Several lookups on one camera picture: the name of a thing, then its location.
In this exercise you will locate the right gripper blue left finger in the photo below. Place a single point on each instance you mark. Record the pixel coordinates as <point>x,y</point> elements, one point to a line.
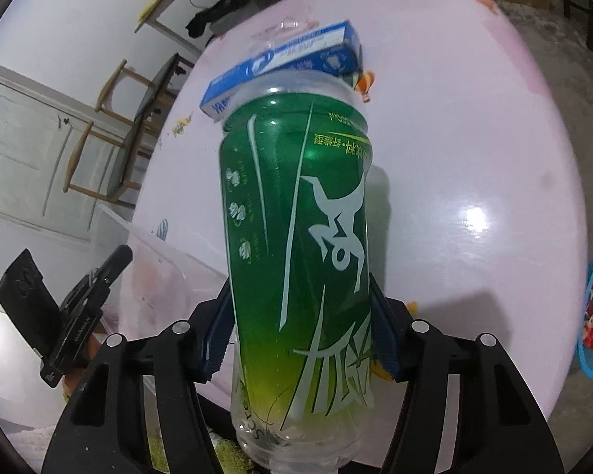
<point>103,428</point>

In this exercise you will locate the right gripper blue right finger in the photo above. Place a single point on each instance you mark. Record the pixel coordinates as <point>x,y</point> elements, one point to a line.
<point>500,427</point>

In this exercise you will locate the green label plastic bottle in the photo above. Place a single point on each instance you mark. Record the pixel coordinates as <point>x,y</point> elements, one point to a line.
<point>293,167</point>

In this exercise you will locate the blue white carton box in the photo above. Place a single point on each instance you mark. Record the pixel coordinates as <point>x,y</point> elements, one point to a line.
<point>334,49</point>

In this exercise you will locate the wooden chair by door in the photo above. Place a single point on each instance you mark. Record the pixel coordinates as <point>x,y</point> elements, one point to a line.
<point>148,121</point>

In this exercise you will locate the pink patterned tablecloth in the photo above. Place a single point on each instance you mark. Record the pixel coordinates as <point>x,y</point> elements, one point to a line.
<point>475,206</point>

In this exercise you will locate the black clothing under table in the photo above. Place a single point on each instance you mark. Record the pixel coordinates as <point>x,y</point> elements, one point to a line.
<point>221,17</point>

